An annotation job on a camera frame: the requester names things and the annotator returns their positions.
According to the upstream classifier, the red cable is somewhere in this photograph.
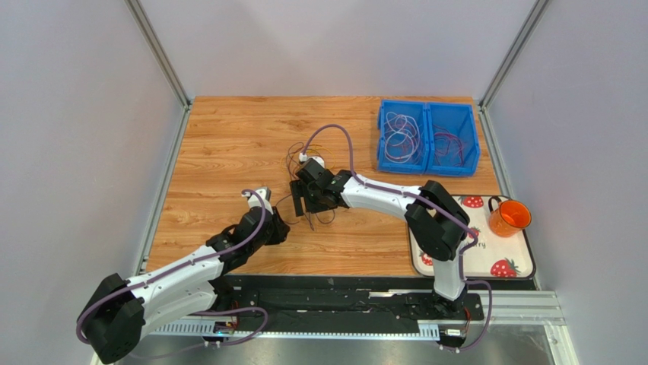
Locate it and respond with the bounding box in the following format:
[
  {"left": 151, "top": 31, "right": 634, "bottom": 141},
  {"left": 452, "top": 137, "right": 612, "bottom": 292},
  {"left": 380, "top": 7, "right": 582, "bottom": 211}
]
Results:
[
  {"left": 432, "top": 123, "right": 467, "bottom": 168},
  {"left": 288, "top": 144, "right": 325, "bottom": 168}
]

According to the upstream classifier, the blue cable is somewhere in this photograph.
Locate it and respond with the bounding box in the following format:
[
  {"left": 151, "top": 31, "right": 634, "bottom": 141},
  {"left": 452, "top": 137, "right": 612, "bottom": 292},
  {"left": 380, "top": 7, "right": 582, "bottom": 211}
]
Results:
[{"left": 275, "top": 141, "right": 338, "bottom": 231}]

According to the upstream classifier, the white cable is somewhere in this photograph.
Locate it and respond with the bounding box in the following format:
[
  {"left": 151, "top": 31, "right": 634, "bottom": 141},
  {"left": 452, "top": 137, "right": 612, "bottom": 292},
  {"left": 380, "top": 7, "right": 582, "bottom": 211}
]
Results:
[
  {"left": 384, "top": 112, "right": 424, "bottom": 160},
  {"left": 383, "top": 111, "right": 425, "bottom": 163}
]

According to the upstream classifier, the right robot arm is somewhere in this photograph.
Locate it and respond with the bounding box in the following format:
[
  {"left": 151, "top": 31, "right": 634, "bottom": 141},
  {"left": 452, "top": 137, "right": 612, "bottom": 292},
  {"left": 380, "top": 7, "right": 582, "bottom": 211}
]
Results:
[{"left": 290, "top": 159, "right": 472, "bottom": 301}]

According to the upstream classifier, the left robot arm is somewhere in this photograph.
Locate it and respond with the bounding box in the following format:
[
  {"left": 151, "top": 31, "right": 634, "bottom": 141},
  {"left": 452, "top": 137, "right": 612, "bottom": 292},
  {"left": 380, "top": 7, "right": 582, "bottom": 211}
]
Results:
[{"left": 76, "top": 207, "right": 290, "bottom": 363}]

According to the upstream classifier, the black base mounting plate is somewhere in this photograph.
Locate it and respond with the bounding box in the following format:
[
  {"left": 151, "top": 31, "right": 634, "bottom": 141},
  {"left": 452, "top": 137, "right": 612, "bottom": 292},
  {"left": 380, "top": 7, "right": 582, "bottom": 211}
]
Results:
[{"left": 210, "top": 275, "right": 485, "bottom": 335}]

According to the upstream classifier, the blue plastic bin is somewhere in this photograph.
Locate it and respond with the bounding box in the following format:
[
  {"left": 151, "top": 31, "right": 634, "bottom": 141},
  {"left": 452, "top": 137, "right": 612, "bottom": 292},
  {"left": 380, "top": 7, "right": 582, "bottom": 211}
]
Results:
[{"left": 376, "top": 100, "right": 481, "bottom": 177}]

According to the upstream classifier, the strawberry print tray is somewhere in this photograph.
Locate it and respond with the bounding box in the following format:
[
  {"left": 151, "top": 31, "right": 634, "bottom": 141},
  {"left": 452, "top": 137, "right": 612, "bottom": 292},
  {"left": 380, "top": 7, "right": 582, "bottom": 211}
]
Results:
[{"left": 405, "top": 194, "right": 536, "bottom": 279}]

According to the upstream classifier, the orange plastic cup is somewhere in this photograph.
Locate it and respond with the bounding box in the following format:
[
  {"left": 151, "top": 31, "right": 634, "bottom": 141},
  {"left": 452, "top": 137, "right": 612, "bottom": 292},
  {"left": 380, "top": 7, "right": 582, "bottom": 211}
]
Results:
[{"left": 488, "top": 196, "right": 532, "bottom": 237}]

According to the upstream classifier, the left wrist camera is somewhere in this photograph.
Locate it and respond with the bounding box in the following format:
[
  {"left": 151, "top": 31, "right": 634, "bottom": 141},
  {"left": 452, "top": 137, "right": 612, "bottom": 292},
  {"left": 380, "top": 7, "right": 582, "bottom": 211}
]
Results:
[{"left": 241, "top": 186, "right": 272, "bottom": 211}]

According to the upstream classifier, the yellow cable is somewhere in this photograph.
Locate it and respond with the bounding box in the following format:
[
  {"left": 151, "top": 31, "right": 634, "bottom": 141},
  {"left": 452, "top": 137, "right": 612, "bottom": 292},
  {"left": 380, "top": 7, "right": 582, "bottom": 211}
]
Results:
[{"left": 281, "top": 144, "right": 336, "bottom": 173}]

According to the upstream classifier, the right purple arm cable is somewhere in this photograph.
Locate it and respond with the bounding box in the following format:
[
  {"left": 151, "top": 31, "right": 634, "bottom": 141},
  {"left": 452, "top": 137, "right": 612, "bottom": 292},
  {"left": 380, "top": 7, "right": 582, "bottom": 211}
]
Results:
[{"left": 300, "top": 123, "right": 493, "bottom": 353}]

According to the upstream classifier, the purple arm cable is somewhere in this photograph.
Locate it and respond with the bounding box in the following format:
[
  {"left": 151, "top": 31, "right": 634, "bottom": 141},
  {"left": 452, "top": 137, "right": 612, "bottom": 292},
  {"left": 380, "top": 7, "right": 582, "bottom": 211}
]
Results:
[
  {"left": 300, "top": 123, "right": 493, "bottom": 353},
  {"left": 75, "top": 188, "right": 269, "bottom": 348}
]

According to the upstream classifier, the right aluminium corner post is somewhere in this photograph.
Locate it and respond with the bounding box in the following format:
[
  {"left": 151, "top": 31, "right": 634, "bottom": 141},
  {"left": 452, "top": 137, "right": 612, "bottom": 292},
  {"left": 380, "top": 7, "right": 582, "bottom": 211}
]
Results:
[{"left": 479, "top": 0, "right": 552, "bottom": 108}]

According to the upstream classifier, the aluminium corner post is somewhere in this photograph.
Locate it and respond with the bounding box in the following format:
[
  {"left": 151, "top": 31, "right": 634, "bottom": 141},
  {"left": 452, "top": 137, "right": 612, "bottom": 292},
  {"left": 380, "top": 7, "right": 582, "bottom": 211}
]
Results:
[
  {"left": 125, "top": 0, "right": 192, "bottom": 110},
  {"left": 479, "top": 0, "right": 552, "bottom": 108}
]

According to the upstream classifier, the left aluminium corner post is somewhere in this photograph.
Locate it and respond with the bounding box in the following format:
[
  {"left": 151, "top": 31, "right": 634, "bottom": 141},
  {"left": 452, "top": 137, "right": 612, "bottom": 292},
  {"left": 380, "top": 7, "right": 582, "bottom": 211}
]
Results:
[{"left": 125, "top": 0, "right": 192, "bottom": 110}]

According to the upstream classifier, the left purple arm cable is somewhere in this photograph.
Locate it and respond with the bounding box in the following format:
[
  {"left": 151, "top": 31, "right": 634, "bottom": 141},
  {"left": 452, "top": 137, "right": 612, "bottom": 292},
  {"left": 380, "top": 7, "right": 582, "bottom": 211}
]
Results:
[{"left": 75, "top": 188, "right": 269, "bottom": 348}]

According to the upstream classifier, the aluminium frame rail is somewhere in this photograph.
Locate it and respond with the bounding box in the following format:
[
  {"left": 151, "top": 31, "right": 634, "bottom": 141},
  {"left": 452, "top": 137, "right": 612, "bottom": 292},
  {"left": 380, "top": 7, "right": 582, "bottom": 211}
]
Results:
[{"left": 135, "top": 287, "right": 565, "bottom": 340}]

